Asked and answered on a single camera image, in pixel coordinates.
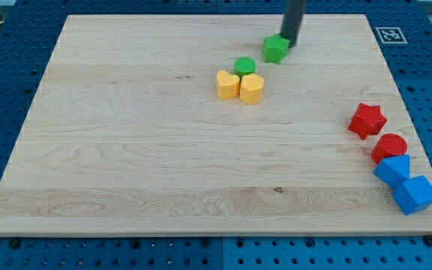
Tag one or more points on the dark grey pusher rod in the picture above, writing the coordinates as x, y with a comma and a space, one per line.
292, 20

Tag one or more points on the green star block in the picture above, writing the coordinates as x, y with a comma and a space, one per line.
275, 48

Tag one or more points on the green circle block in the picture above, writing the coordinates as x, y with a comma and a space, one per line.
244, 66

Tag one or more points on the red star block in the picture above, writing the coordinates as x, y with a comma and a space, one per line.
367, 121

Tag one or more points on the red circle block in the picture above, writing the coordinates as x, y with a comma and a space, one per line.
389, 145

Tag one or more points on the yellow pentagon block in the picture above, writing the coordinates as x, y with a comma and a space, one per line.
251, 88

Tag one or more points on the white fiducial marker tag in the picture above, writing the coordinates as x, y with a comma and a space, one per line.
391, 35

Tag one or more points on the yellow heart block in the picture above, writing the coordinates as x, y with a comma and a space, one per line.
227, 85

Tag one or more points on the wooden board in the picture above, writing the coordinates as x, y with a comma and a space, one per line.
126, 135

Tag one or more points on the blue triangle block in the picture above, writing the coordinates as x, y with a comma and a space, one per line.
393, 170

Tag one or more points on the blue cube block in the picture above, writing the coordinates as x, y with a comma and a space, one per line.
413, 195

